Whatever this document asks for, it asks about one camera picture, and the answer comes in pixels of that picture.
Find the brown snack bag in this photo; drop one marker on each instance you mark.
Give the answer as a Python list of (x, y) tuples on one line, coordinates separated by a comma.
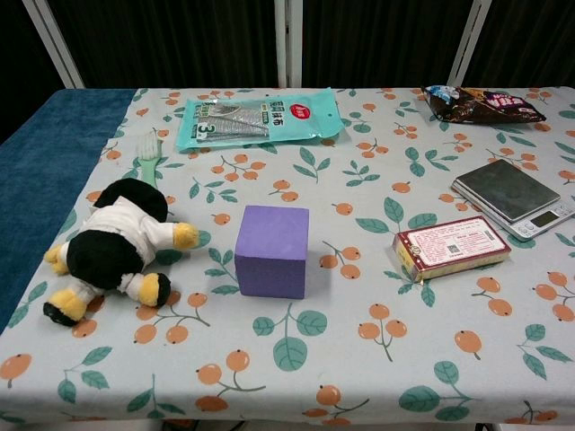
[(485, 108)]

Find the silver digital kitchen scale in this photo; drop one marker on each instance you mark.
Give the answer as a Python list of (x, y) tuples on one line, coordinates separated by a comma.
[(507, 188)]

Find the teal dishcloth package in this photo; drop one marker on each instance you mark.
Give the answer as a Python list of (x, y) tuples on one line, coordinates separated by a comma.
[(251, 121)]

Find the black pleated curtain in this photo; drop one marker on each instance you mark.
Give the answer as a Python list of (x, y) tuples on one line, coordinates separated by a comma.
[(179, 40)]

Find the white frame post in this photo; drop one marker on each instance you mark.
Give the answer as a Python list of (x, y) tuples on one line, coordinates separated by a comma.
[(56, 45), (289, 45), (469, 45)]

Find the purple foam cube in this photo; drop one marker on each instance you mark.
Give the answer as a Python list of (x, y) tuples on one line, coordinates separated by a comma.
[(271, 251)]

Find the floral orange fruit tablecloth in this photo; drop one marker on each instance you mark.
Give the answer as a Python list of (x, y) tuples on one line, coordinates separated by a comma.
[(314, 359)]

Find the black white plush penguin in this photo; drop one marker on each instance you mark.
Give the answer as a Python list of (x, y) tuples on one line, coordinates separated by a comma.
[(112, 242)]

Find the red rectangular cardboard box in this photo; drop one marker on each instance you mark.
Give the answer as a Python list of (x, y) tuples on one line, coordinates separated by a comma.
[(453, 244)]

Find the blue table cover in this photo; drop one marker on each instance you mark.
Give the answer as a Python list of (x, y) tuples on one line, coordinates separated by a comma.
[(40, 170)]

